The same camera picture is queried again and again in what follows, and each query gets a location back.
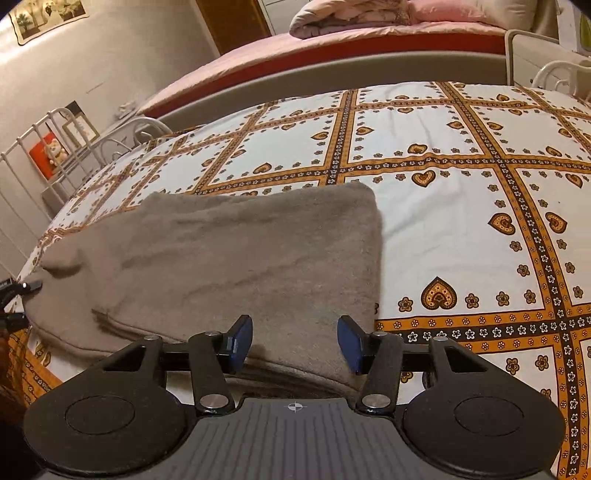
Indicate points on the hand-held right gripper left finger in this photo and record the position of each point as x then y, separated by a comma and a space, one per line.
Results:
240, 344

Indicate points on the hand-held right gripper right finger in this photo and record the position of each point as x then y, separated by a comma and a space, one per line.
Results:
349, 344

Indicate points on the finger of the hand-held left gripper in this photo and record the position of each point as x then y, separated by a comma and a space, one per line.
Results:
11, 320
27, 286

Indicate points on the grey-brown pants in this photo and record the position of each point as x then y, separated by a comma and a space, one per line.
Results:
231, 254

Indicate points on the teddy bear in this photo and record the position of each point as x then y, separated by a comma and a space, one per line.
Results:
56, 151

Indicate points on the heart-patterned bedsheet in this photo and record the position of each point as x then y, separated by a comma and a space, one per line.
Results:
461, 230

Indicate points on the small white object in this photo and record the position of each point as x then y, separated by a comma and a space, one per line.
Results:
128, 109

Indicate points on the large bed with pink sheet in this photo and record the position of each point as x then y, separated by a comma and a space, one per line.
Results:
323, 50

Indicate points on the brown wooden door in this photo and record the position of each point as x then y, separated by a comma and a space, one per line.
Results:
235, 23

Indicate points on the pink folded quilt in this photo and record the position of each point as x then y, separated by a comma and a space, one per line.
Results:
346, 16

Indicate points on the white nightstand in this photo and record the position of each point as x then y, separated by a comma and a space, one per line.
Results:
540, 55

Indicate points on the pink pillow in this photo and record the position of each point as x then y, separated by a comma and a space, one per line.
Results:
448, 10

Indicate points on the beige padded headboard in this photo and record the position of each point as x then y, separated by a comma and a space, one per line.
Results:
517, 14

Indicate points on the white cardboard box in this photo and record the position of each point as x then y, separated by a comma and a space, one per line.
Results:
582, 32

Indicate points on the small picture frame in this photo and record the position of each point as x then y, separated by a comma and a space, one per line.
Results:
82, 129

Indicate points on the white metal bed frame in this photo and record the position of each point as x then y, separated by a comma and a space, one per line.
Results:
508, 55
106, 138

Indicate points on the wall poster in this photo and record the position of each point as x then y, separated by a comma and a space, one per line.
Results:
46, 16

